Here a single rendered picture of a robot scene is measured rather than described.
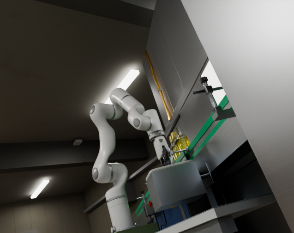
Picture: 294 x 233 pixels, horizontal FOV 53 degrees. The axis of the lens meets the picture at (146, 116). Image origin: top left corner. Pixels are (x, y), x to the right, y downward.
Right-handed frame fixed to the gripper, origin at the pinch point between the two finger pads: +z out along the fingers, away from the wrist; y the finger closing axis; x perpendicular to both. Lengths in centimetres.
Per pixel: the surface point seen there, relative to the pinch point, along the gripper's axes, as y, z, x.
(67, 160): 381, -157, 63
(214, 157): -18.8, 6.2, -17.0
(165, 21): 12, -105, -37
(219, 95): -13.8, -26.2, -35.2
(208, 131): -19.0, -6.3, -19.1
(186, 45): 0, -72, -38
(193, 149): 5.7, -7.1, -18.5
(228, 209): -34.4, 29.6, -6.8
